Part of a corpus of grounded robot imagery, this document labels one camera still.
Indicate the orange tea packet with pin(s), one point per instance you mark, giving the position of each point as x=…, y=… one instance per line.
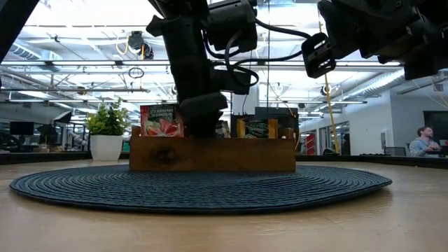
x=257, y=129

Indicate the round dark blue woven placemat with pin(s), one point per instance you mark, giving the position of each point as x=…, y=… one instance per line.
x=210, y=192

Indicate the small green plant white pot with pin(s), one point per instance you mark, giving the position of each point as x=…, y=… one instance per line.
x=106, y=140

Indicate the red cabinet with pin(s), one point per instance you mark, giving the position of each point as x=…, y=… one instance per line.
x=310, y=143

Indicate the silver ventilation duct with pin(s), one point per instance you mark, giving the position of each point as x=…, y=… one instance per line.
x=378, y=84

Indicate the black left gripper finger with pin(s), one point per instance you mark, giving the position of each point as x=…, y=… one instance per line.
x=203, y=112

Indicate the grey office chair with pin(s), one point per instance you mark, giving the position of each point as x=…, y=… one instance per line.
x=395, y=151

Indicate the red strawberry tea packet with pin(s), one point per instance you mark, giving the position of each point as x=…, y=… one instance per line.
x=161, y=122

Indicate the wooden three-compartment box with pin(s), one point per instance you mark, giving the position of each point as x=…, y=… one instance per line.
x=210, y=154

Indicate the beige tea packet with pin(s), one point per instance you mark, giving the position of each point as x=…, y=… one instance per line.
x=222, y=129

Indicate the person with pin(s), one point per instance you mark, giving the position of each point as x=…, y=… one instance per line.
x=421, y=145

